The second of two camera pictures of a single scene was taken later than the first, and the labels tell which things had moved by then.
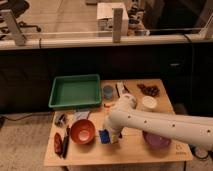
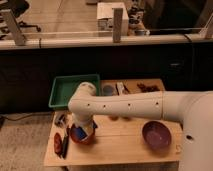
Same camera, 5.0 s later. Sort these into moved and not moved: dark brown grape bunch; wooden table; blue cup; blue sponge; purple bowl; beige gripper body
Moved: blue sponge; beige gripper body
Not moved: purple bowl; wooden table; blue cup; dark brown grape bunch
